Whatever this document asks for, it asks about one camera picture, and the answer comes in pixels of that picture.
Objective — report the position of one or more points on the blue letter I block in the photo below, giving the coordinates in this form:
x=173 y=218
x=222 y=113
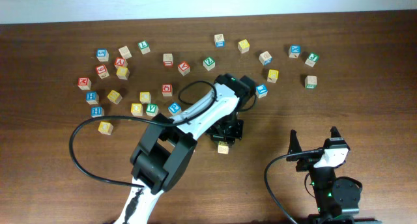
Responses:
x=261 y=91

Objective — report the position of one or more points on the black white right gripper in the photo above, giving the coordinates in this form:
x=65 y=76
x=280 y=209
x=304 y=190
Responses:
x=304 y=163

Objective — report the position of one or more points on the yellow block right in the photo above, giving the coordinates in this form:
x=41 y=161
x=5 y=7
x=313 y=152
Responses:
x=272 y=75

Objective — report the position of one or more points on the blue letter h block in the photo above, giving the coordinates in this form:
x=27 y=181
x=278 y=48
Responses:
x=97 y=111
x=92 y=98

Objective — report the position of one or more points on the yellow block centre left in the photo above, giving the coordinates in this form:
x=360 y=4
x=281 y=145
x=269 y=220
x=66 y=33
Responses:
x=145 y=97

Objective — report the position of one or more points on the wooden block red side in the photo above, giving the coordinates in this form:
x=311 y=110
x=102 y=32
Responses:
x=168 y=59

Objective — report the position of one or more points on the wooden block green R side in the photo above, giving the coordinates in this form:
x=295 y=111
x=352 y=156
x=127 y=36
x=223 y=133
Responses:
x=310 y=82

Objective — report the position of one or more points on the red letter M block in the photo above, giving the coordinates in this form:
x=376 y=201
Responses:
x=84 y=83

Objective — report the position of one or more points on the wooden block blue side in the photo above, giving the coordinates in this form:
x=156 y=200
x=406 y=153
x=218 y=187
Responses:
x=219 y=40

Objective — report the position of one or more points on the green letter Z block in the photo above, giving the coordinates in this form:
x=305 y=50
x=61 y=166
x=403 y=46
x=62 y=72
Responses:
x=209 y=63

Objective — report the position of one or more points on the blue letter P block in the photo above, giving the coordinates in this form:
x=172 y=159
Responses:
x=174 y=109

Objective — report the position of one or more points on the green letter V block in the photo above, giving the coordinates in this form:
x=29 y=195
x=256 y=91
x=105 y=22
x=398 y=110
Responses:
x=152 y=110

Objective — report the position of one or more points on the yellow block top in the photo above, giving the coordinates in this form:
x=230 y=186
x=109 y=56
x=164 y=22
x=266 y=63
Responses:
x=243 y=46

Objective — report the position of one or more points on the yellow block beside V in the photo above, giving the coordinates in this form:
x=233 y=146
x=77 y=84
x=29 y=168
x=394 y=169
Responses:
x=137 y=109

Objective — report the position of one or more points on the green letter J block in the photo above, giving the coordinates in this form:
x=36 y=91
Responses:
x=312 y=59

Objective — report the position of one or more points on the red letter A block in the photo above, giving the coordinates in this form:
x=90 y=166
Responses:
x=184 y=68

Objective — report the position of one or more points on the red number 9 block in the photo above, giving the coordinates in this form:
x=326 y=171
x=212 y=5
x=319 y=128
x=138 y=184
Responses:
x=102 y=71

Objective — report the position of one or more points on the yellow letter S block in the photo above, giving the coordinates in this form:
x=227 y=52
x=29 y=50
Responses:
x=114 y=97
x=223 y=147

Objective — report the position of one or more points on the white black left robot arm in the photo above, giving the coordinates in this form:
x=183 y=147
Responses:
x=165 y=149

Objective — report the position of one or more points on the blue number 5 block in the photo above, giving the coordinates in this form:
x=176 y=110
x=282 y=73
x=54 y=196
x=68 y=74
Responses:
x=102 y=55

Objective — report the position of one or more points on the blue letter H upper block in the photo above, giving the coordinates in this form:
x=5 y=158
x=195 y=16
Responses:
x=92 y=98

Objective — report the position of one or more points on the plain wooden block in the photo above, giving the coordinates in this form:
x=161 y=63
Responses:
x=125 y=52

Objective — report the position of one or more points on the red letter V block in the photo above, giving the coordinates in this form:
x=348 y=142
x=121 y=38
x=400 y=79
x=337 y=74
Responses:
x=120 y=62

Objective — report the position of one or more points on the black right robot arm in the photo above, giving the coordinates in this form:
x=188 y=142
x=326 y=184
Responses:
x=337 y=198

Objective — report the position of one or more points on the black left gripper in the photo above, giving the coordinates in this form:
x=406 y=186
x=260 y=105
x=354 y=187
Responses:
x=231 y=139

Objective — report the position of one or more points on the yellow letter O block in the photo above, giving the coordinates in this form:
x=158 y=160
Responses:
x=105 y=128

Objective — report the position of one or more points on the blue letter K block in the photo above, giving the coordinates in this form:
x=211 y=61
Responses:
x=294 y=51

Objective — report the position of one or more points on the yellow block near 9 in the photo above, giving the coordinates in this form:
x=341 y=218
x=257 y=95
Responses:
x=123 y=73

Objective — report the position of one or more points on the red letter O block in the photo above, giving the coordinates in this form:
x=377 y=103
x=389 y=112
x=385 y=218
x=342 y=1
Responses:
x=167 y=90

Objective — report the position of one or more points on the green letter T block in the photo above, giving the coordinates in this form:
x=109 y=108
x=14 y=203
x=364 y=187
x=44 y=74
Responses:
x=144 y=47

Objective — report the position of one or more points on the wooden block blue D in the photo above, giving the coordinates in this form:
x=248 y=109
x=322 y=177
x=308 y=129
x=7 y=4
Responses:
x=265 y=58

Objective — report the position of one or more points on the blue letter H lower block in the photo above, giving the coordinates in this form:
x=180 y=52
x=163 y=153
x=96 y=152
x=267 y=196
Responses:
x=97 y=111

